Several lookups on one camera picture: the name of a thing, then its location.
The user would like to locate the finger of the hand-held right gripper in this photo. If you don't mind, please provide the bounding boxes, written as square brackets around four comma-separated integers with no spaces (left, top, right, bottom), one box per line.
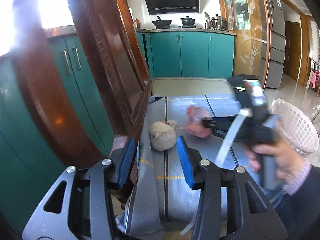
[211,127,235,138]
[202,116,238,128]

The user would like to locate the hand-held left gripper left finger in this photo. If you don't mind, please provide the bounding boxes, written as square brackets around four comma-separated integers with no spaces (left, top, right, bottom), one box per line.
[22,137,137,240]

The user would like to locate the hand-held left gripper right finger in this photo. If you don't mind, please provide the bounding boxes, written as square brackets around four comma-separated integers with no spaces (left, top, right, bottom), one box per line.
[176,135,288,240]

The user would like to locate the white plush toy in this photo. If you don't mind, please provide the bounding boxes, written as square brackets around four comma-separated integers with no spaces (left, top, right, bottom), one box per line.
[149,119,177,151]

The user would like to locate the white plastic mesh basket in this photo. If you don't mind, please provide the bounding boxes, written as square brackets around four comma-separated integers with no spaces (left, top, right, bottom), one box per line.
[271,98,320,158]

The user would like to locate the person's right forearm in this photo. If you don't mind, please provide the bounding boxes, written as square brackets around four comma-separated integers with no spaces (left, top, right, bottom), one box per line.
[265,160,320,240]

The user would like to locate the person's right hand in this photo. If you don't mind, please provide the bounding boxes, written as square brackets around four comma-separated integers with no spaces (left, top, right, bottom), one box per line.
[244,136,309,180]

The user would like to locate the grey refrigerator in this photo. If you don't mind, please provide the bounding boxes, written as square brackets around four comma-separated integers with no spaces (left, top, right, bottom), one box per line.
[259,0,286,90]

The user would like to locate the hanging clothes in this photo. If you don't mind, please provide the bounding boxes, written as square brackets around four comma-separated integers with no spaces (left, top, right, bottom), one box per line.
[307,57,320,89]

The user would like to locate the teal kitchen cabinets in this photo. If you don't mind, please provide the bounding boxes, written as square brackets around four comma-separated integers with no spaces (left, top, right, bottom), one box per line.
[0,29,235,233]

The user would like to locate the etched glass wooden door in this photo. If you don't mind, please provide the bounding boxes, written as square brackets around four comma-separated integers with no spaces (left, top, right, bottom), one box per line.
[217,0,272,80]

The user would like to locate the brown wooden door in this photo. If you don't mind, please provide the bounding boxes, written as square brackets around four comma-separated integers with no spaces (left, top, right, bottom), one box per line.
[284,21,303,80]

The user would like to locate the steel stock pot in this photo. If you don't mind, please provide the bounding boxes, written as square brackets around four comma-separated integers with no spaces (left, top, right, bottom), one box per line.
[210,14,227,30]

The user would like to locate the black cooking pot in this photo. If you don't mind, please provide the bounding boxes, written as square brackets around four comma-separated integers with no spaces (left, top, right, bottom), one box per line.
[180,16,197,28]

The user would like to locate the carved wooden chair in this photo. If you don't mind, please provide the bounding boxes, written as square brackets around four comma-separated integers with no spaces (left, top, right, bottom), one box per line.
[12,0,154,210]

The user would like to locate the black wok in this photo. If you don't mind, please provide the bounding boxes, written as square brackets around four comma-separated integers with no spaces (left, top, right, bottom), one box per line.
[152,16,173,29]

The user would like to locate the white strap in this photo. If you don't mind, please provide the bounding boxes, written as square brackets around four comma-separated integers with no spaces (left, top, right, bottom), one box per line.
[215,107,252,167]

